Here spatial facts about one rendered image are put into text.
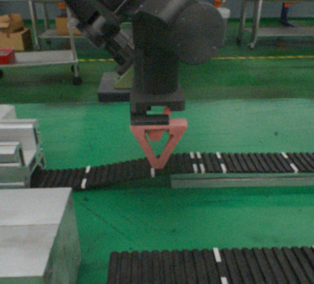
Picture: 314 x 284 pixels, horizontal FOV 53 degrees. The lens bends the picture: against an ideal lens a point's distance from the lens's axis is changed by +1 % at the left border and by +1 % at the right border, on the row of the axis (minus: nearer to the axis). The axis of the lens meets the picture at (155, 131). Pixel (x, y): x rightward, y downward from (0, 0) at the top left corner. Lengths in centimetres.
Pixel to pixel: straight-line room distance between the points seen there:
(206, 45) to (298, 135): 39
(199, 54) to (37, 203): 20
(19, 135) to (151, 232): 24
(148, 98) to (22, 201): 18
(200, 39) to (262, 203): 25
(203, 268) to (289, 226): 16
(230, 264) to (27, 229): 19
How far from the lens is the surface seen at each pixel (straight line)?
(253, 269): 33
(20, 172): 45
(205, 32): 32
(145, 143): 39
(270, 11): 857
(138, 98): 38
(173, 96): 38
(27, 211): 30
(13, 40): 547
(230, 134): 63
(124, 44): 89
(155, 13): 30
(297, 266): 35
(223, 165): 46
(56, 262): 28
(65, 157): 56
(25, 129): 49
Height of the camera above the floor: 106
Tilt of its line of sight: 27 degrees down
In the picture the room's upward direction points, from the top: straight up
